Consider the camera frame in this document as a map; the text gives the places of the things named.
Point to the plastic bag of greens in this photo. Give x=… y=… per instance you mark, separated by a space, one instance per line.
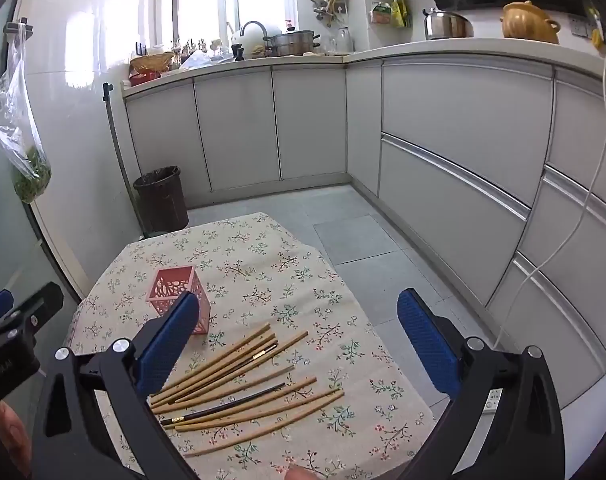
x=28 y=170

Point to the wicker basket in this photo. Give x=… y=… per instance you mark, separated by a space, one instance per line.
x=150 y=61

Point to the white kettle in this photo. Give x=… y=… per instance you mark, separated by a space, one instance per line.
x=248 y=40

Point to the person's left hand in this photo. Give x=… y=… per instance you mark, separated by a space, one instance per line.
x=10 y=435

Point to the curved steel faucet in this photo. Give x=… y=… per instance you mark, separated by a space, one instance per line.
x=253 y=25

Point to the steel steamer pot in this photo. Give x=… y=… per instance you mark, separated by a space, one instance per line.
x=290 y=42

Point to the steel pot with lid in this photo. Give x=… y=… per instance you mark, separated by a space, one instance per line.
x=448 y=25

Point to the dark brown trash bin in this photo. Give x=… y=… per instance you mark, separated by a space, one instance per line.
x=160 y=200

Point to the red plastic basket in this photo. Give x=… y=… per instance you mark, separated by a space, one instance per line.
x=143 y=78

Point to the black chopstick gold band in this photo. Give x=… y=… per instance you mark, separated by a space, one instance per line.
x=243 y=363
x=233 y=401

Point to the glass kettle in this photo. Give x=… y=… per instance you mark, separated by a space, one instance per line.
x=345 y=41

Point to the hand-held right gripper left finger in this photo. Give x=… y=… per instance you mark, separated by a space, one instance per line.
x=168 y=345

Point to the hanging kitchen tools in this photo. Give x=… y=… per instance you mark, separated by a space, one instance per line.
x=327 y=2

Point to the wall hook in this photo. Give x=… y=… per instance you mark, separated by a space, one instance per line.
x=18 y=27

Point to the grey kitchen cabinets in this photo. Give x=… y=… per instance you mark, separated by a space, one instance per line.
x=308 y=120

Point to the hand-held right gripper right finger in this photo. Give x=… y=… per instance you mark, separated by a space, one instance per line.
x=428 y=345

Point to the pile of wooden chopsticks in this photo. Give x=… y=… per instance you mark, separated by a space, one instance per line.
x=223 y=366

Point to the white power strip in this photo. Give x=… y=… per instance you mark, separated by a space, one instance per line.
x=493 y=401

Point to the wall rack with packets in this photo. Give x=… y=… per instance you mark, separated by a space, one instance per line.
x=390 y=12

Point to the yellow clay pot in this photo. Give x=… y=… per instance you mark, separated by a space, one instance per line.
x=528 y=22

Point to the pink perforated chopstick holder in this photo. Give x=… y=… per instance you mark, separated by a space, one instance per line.
x=170 y=285

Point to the floral tablecloth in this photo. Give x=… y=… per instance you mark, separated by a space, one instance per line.
x=263 y=270

